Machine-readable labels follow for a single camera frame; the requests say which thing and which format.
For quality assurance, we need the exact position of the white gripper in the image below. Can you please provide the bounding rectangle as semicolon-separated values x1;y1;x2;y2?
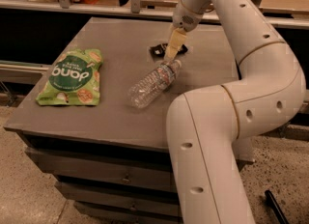
164;0;205;61

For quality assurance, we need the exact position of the black rxbar chocolate bar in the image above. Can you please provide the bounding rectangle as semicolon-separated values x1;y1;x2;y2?
150;42;188;57

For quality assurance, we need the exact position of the clear plastic water bottle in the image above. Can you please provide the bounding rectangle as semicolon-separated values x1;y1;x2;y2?
128;60;182;108

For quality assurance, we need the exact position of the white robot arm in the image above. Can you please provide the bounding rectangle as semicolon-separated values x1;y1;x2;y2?
166;0;306;224

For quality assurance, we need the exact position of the green rice chip bag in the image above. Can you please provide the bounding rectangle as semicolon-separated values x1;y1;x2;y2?
36;49;103;106

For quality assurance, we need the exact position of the black rod on floor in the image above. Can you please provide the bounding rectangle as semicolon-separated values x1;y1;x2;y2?
265;190;289;224

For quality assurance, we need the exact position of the grey metal shelf rail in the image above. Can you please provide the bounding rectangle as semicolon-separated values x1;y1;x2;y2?
0;0;309;29

